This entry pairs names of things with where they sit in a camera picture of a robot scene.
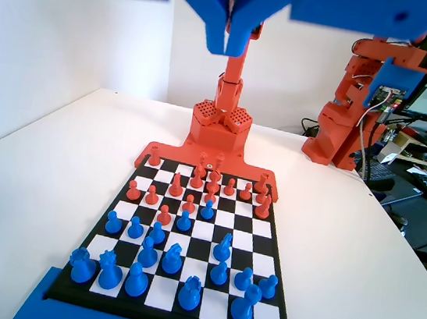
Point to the red rook chess piece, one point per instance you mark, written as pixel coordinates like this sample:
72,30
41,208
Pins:
154,158
261,183

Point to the blue chess bishop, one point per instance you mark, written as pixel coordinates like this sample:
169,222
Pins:
147,255
136,283

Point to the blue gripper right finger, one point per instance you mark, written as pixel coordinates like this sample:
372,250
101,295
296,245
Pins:
253,3

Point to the red chess queen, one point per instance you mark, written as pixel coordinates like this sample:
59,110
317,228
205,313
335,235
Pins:
202,159

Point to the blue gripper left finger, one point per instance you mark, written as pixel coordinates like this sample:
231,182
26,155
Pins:
214,2

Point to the blue plastic chess pawn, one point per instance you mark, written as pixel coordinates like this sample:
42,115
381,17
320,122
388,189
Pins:
243,275
134,229
267,288
183,222
218,275
113,225
156,234
206,211

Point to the black desk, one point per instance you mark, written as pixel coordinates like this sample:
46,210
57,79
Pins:
425,223

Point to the blue queen chess piece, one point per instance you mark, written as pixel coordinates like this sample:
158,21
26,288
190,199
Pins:
108,275

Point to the red robot arm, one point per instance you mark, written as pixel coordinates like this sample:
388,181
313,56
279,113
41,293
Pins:
231,67
332,136

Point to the blue circuit board holder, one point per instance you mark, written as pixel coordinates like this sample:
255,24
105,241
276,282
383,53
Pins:
395,77

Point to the group of blue chess pieces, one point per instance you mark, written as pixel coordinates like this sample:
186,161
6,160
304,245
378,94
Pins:
59,316

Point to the black and white chessboard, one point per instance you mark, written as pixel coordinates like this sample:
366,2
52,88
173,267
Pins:
258,252

